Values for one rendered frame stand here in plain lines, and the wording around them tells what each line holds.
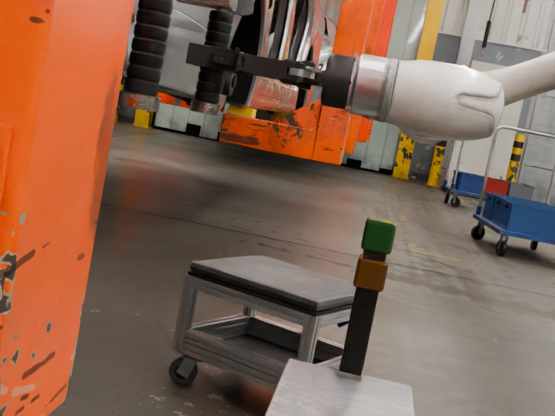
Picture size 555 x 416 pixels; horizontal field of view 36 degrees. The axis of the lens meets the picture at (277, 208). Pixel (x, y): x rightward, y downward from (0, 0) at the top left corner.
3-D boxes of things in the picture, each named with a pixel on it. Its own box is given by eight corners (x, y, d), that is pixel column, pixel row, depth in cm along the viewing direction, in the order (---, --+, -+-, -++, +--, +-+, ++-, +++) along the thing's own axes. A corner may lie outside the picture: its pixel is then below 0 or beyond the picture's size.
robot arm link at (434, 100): (385, 126, 117) (384, 132, 130) (500, 148, 116) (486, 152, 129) (400, 47, 117) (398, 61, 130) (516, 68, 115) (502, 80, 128)
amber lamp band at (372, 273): (353, 281, 115) (359, 252, 115) (382, 287, 115) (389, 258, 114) (352, 286, 111) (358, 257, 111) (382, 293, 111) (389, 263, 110)
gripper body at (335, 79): (345, 109, 119) (280, 96, 120) (348, 110, 127) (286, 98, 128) (356, 55, 118) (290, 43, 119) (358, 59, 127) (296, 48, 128)
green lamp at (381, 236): (360, 244, 115) (367, 215, 114) (391, 251, 114) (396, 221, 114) (359, 249, 111) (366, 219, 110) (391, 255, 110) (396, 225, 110)
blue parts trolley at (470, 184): (438, 201, 1060) (455, 123, 1049) (518, 216, 1060) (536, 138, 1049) (447, 206, 1000) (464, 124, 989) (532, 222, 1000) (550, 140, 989)
